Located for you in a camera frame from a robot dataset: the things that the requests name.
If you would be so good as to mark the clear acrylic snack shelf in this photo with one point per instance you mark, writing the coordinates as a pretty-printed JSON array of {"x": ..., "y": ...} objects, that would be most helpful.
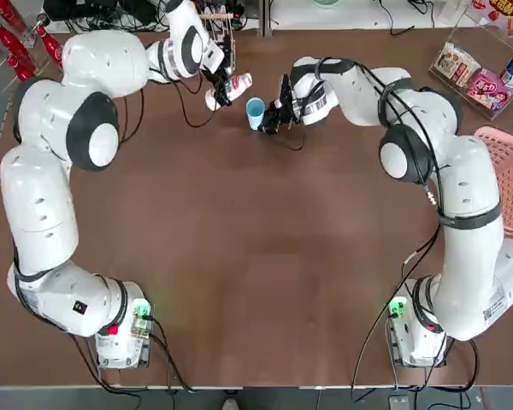
[{"x": 487, "y": 112}]

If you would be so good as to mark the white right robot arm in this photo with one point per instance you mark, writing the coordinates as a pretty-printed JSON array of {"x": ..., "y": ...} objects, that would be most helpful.
[{"x": 466, "y": 213}]

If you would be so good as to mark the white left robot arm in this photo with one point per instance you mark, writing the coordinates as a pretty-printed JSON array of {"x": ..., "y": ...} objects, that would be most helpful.
[{"x": 38, "y": 213}]

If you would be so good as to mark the clear acrylic bottle shelf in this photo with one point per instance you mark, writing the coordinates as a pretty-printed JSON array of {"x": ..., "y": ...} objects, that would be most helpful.
[{"x": 36, "y": 60}]

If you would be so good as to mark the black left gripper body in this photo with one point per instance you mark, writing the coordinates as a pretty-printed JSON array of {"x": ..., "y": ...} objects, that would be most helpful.
[{"x": 218, "y": 80}]

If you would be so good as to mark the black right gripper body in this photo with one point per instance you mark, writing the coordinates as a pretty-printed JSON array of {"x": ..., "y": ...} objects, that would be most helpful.
[{"x": 287, "y": 107}]

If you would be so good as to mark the grey shoe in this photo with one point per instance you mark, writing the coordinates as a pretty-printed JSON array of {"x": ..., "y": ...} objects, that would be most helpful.
[{"x": 231, "y": 403}]

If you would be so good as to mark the large pink snack packet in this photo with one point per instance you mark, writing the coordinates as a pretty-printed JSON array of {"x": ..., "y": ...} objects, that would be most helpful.
[{"x": 502, "y": 8}]

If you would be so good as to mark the blue ceramic cup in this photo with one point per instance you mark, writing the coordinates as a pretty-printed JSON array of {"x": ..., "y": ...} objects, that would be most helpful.
[{"x": 254, "y": 112}]

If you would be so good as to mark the white juice bottle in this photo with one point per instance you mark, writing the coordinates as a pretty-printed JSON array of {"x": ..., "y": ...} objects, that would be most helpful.
[{"x": 241, "y": 83}]

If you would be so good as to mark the small pink snack packet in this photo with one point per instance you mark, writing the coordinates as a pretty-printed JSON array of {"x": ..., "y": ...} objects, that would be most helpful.
[{"x": 489, "y": 91}]

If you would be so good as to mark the aluminium frame post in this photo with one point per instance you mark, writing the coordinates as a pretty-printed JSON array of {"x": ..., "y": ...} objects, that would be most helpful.
[{"x": 266, "y": 17}]

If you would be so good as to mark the red cola bottle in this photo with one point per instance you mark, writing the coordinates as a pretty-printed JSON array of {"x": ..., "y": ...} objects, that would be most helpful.
[
  {"x": 51, "y": 47},
  {"x": 8, "y": 40},
  {"x": 10, "y": 15},
  {"x": 19, "y": 68}
]

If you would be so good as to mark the grey foot pedal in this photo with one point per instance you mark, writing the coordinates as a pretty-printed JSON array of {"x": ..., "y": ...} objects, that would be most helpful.
[{"x": 398, "y": 402}]

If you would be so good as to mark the beige snack packet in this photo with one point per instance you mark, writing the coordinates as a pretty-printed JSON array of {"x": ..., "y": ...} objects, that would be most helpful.
[{"x": 455, "y": 64}]

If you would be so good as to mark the pale green bowl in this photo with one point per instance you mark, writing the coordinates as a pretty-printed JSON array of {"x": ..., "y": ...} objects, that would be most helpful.
[{"x": 327, "y": 2}]

